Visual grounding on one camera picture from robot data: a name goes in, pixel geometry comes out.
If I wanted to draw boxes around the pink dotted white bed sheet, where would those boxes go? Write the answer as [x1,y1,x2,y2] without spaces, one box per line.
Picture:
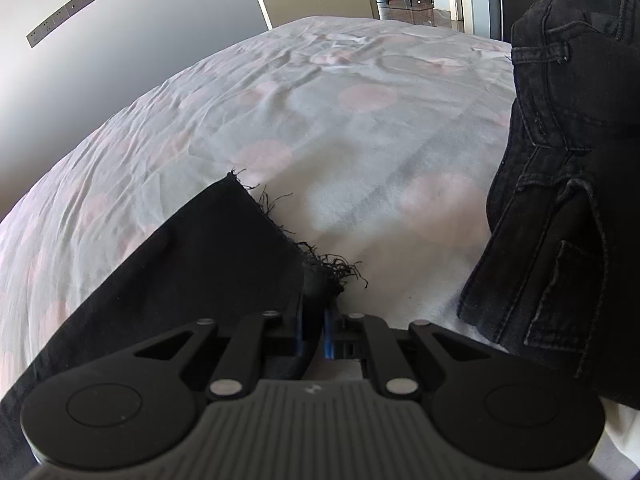
[0,15,640,480]

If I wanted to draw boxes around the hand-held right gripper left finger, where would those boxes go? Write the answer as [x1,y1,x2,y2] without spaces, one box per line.
[131,309,307,402]

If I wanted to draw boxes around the white wall socket strip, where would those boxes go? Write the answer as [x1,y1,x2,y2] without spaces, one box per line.
[26,0,102,48]

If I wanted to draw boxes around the black jeans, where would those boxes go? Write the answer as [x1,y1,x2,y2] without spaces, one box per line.
[0,0,640,480]

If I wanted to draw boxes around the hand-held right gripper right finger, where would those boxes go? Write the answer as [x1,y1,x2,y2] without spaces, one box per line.
[324,305,493,401]

